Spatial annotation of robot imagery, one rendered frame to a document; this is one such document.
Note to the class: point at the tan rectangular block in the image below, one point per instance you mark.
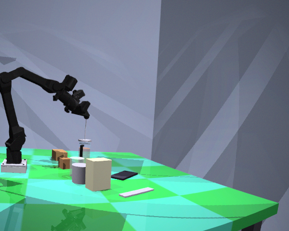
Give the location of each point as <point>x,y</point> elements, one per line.
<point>56,153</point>

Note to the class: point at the beige rectangular block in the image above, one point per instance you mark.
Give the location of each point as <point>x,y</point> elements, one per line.
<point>98,174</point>

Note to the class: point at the white flat bar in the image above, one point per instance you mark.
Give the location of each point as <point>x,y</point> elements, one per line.
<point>136,192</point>

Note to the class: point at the brown block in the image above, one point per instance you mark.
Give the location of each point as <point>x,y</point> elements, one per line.
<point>64,162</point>

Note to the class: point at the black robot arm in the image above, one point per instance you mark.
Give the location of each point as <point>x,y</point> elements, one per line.
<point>16,133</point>

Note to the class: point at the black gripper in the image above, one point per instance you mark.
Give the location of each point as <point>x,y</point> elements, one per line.
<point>77,108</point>

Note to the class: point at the grey cylinder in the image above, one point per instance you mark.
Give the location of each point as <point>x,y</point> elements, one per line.
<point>78,173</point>

